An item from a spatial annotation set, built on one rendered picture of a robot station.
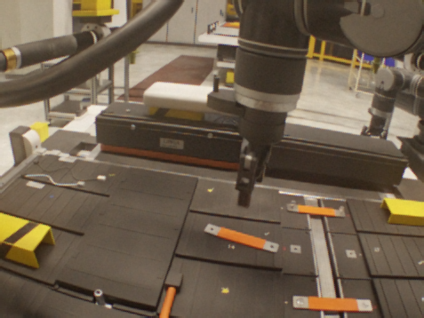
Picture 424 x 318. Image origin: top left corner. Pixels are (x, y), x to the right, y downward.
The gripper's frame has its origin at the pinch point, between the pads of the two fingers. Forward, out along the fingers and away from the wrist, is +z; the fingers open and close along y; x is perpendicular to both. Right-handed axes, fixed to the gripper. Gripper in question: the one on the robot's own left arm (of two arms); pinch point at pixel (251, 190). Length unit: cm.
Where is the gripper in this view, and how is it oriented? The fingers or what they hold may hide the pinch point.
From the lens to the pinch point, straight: 58.8
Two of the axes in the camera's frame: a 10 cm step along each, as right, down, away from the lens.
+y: 3.6, -4.1, 8.4
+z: -0.9, 8.8, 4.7
